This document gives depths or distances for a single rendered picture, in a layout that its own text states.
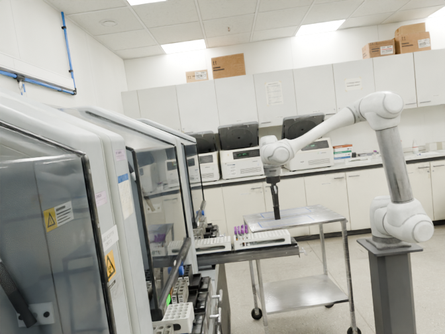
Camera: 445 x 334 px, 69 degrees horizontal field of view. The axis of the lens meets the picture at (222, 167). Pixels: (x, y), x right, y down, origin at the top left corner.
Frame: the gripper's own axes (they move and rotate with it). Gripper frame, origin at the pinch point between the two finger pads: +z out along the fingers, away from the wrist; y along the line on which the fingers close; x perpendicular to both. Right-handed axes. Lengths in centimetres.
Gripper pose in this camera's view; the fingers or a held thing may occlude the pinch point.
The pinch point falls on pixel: (277, 213)
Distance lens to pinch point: 177.4
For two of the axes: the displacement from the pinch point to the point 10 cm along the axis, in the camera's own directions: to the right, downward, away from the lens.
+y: -0.3, 0.8, -10.0
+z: 1.3, 9.9, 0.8
